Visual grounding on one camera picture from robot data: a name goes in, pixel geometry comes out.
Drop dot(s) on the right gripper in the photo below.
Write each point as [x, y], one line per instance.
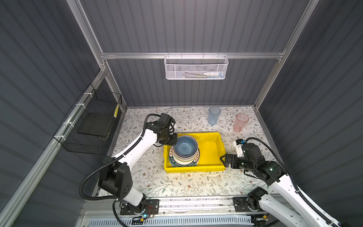
[233, 156]

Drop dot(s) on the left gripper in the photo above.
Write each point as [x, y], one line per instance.
[173, 140]

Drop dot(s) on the dark blue ceramic bowl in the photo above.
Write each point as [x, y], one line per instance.
[186, 145]

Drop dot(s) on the green rim lettered plate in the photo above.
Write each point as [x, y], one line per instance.
[175, 162]

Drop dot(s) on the yellow plastic bin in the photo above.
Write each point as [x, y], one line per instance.
[211, 149]

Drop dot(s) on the purple ceramic bowl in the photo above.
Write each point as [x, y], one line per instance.
[185, 157]

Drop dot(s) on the green ceramic bowl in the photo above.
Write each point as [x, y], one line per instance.
[186, 161]

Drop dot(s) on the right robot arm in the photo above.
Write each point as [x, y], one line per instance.
[304, 212]

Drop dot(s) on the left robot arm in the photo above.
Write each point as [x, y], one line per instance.
[116, 179]

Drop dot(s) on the pink translucent cup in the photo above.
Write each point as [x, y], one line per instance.
[240, 122]

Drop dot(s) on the grey translucent cup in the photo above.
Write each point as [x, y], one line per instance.
[214, 113]

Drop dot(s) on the yellow tag on basket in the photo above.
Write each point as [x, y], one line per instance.
[116, 111]

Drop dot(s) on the items in white basket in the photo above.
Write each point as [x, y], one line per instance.
[202, 75]

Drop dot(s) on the white wire mesh basket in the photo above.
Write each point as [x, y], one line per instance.
[175, 63]

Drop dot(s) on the black wire basket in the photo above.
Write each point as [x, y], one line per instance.
[91, 125]

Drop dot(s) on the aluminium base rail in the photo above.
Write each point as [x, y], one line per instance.
[190, 210]

